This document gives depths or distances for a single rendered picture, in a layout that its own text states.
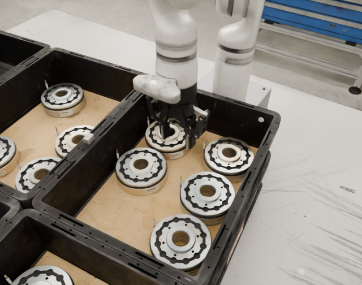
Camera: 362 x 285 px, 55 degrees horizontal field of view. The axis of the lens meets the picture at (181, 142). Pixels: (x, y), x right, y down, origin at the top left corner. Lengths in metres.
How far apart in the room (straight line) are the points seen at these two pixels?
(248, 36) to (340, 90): 1.82
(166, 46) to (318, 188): 0.54
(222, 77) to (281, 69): 1.81
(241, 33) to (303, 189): 0.40
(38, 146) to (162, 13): 0.42
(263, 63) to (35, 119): 2.04
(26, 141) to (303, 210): 0.65
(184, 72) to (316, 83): 2.04
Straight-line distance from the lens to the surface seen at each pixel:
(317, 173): 0.95
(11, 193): 0.62
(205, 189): 0.66
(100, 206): 0.68
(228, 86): 0.87
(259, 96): 0.99
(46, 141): 0.84
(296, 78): 2.58
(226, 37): 0.82
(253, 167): 0.61
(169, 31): 0.56
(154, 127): 0.77
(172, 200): 0.67
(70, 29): 1.58
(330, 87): 2.57
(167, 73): 0.59
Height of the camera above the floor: 1.38
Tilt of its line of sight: 45 degrees down
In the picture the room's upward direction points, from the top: straight up
